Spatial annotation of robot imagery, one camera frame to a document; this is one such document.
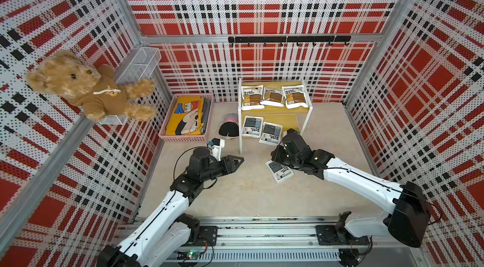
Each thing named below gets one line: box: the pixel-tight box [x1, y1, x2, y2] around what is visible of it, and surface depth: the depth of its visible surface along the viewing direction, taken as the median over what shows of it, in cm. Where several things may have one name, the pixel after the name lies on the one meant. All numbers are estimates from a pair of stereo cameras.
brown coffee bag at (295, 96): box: [281, 85, 309, 109], surface depth 77 cm
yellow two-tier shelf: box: [237, 77, 314, 155], surface depth 78 cm
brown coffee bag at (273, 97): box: [259, 86, 285, 108], surface depth 77 cm
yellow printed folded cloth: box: [165, 95, 205, 136], surface depth 106 cm
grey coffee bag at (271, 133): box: [259, 121, 283, 147], surface depth 88 cm
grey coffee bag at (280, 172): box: [265, 159, 295, 184], surface depth 92 cm
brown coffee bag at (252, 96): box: [240, 85, 265, 111], surface depth 77 cm
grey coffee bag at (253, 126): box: [242, 115, 265, 138], surface depth 90 cm
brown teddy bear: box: [26, 51, 158, 123], surface depth 54 cm
